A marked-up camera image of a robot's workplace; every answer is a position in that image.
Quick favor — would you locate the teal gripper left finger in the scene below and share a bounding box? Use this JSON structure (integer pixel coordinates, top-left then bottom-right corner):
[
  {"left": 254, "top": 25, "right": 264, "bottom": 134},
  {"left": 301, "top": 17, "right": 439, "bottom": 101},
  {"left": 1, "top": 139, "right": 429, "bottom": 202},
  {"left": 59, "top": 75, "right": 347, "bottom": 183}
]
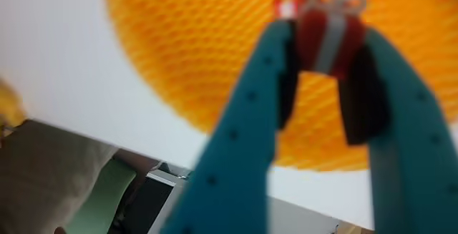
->
[{"left": 160, "top": 19, "right": 302, "bottom": 234}]

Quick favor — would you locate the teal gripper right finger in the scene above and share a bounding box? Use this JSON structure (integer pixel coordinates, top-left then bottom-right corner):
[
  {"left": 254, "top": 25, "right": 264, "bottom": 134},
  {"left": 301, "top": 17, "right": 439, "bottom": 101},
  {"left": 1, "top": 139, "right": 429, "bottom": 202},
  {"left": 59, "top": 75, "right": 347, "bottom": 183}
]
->
[{"left": 337, "top": 27, "right": 458, "bottom": 234}]

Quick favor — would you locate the red white striped cube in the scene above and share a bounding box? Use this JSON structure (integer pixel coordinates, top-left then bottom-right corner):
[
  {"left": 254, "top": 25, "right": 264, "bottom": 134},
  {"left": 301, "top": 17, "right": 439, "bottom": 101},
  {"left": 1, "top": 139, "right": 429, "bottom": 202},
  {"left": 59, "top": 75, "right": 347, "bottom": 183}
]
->
[
  {"left": 273, "top": 0, "right": 308, "bottom": 22},
  {"left": 296, "top": 0, "right": 368, "bottom": 79}
]

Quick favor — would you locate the yellow honeycomb basket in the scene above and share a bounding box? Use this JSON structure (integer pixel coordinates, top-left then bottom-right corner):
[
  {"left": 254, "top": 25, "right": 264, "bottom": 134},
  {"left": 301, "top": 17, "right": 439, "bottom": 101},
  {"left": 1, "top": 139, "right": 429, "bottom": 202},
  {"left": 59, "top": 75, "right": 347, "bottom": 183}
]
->
[{"left": 102, "top": 0, "right": 458, "bottom": 173}]

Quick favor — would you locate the green chair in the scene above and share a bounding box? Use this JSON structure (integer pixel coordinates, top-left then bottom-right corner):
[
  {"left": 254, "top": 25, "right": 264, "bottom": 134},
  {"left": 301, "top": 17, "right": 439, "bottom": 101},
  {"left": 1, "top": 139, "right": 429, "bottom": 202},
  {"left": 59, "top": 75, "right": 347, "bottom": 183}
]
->
[{"left": 66, "top": 158, "right": 137, "bottom": 234}]

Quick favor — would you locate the person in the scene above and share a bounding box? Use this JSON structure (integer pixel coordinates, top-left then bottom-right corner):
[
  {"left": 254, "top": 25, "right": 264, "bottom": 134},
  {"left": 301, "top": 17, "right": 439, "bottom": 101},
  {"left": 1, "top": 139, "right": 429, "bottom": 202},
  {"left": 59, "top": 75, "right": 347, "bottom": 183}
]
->
[{"left": 0, "top": 119, "right": 162, "bottom": 234}]

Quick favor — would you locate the yellow plastic object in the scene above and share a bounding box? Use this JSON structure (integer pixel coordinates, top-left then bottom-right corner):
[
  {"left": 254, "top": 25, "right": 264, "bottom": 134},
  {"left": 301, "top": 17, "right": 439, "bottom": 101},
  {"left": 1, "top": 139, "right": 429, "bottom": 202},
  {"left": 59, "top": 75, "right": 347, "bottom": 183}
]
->
[{"left": 0, "top": 78, "right": 28, "bottom": 130}]

